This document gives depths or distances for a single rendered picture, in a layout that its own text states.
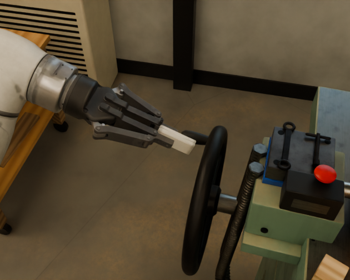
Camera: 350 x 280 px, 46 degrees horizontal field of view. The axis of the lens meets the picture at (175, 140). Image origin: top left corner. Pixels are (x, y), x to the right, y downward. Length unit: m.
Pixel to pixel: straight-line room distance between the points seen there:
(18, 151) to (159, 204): 0.62
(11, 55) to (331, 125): 0.59
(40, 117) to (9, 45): 1.20
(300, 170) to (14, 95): 0.47
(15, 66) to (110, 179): 1.19
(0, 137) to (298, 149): 0.49
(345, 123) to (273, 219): 0.30
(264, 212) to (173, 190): 1.17
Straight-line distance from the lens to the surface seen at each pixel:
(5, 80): 0.73
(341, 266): 0.64
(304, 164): 0.65
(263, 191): 0.65
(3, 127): 0.76
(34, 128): 1.88
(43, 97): 0.73
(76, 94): 0.71
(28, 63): 0.73
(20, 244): 1.77
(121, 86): 0.77
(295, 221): 0.66
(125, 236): 1.69
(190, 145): 0.73
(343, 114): 0.89
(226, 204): 0.79
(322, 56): 2.11
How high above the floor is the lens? 1.49
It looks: 49 degrees down
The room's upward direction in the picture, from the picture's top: straight up
